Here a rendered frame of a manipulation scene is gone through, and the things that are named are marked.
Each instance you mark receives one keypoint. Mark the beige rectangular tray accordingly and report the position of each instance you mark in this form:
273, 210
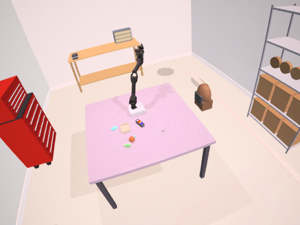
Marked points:
125, 127

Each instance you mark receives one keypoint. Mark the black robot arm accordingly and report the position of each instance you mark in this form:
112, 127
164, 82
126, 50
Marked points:
133, 79

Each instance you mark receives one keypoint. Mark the orange block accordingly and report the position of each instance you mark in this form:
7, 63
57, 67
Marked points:
131, 139

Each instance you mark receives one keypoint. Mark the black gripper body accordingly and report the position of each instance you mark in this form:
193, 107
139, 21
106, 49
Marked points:
141, 49

